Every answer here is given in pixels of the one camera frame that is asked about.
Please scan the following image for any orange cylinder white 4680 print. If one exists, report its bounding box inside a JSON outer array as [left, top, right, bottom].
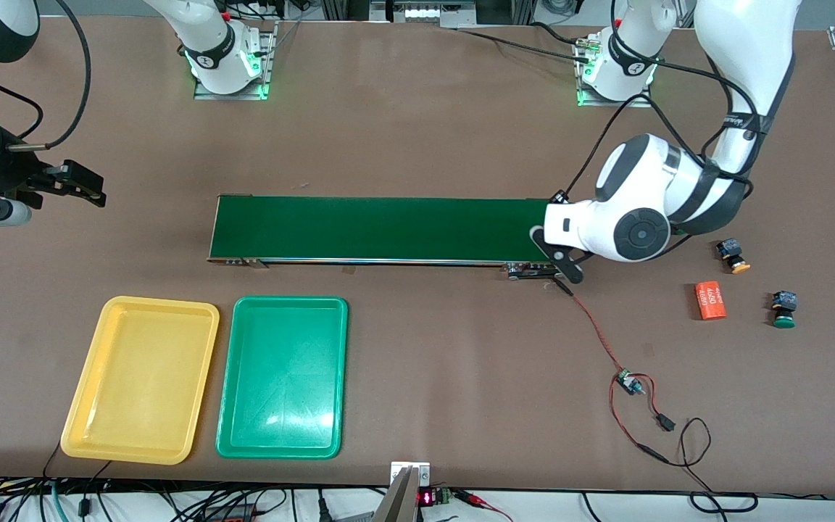
[[694, 281, 728, 322]]

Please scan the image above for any yellow mushroom push button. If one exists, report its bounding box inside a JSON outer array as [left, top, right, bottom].
[[715, 238, 752, 275]]

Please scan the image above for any green mushroom push button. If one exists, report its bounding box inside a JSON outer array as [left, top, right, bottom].
[[771, 291, 797, 329]]

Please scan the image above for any green conveyor belt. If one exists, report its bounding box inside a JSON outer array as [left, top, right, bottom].
[[207, 194, 569, 281]]

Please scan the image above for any yellow plastic tray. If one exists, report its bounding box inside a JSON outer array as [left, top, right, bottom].
[[60, 295, 221, 465]]

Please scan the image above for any red clip lead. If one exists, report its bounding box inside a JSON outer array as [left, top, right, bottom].
[[454, 489, 516, 522]]

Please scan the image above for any green plastic tray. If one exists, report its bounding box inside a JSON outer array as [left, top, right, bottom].
[[215, 296, 349, 460]]

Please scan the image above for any black orange power adapter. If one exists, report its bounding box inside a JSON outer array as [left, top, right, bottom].
[[204, 505, 259, 522]]

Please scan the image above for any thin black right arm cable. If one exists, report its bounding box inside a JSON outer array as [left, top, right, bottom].
[[0, 60, 43, 140]]

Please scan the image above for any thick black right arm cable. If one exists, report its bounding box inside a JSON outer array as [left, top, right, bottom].
[[4, 0, 94, 149]]

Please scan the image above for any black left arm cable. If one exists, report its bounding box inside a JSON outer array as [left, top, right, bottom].
[[552, 54, 777, 211]]

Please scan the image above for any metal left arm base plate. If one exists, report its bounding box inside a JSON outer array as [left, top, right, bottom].
[[576, 36, 654, 108]]

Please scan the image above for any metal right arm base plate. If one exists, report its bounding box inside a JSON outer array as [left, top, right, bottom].
[[193, 22, 277, 100]]

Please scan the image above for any black table cable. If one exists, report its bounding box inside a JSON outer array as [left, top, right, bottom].
[[456, 22, 592, 62]]

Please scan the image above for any small metal bracket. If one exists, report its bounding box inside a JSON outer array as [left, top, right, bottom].
[[390, 461, 431, 486]]

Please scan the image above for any aluminium frame structure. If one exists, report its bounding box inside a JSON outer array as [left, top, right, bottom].
[[320, 0, 538, 30]]

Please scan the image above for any grey camera mount pole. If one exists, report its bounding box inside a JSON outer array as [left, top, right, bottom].
[[372, 466, 422, 522]]

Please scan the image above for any thin black power cable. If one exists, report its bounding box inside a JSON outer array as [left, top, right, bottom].
[[668, 418, 759, 514]]

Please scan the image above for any black cable bundle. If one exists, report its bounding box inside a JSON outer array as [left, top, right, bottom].
[[0, 442, 389, 522]]

